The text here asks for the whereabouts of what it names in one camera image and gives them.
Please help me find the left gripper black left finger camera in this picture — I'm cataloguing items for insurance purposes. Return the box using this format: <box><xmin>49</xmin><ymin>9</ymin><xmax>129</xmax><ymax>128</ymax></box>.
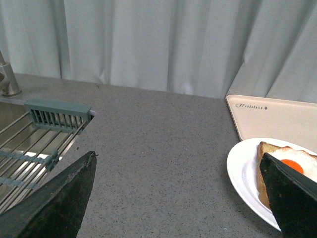
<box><xmin>0</xmin><ymin>151</ymin><xmax>97</xmax><ymax>238</ymax></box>

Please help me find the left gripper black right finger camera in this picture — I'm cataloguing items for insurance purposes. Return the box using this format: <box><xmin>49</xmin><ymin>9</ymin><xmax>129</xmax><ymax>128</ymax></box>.
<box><xmin>260</xmin><ymin>153</ymin><xmax>317</xmax><ymax>238</ymax></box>

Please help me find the white round plate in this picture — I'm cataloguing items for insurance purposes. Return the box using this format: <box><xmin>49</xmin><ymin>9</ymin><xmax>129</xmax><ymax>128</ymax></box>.
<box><xmin>227</xmin><ymin>138</ymin><xmax>315</xmax><ymax>231</ymax></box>

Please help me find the fried egg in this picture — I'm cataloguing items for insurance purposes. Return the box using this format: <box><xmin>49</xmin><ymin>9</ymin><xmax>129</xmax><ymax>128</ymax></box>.
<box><xmin>269</xmin><ymin>146</ymin><xmax>317</xmax><ymax>182</ymax></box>

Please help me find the bottom toast slice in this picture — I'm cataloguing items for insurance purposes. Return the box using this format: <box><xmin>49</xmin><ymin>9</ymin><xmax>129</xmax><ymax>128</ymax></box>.
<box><xmin>256</xmin><ymin>141</ymin><xmax>295</xmax><ymax>209</ymax></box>

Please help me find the steel sink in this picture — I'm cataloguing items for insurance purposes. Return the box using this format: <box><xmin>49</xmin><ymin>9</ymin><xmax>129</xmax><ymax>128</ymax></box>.
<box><xmin>0</xmin><ymin>97</ymin><xmax>97</xmax><ymax>214</ymax></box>

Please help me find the green and steel drying rack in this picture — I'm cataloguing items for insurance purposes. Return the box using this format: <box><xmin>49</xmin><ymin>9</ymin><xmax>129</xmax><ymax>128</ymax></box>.
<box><xmin>0</xmin><ymin>98</ymin><xmax>92</xmax><ymax>214</ymax></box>

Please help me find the beige rabbit tray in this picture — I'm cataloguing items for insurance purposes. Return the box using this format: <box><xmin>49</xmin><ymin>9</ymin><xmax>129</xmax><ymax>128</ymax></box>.
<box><xmin>226</xmin><ymin>95</ymin><xmax>317</xmax><ymax>152</ymax></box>

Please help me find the steel faucet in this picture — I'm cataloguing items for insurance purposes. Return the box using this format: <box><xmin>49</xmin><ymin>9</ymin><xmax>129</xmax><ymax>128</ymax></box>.
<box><xmin>0</xmin><ymin>53</ymin><xmax>22</xmax><ymax>97</ymax></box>

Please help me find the grey curtain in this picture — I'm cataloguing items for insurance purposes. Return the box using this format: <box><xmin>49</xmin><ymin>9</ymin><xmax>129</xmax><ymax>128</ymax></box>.
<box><xmin>0</xmin><ymin>0</ymin><xmax>317</xmax><ymax>103</ymax></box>

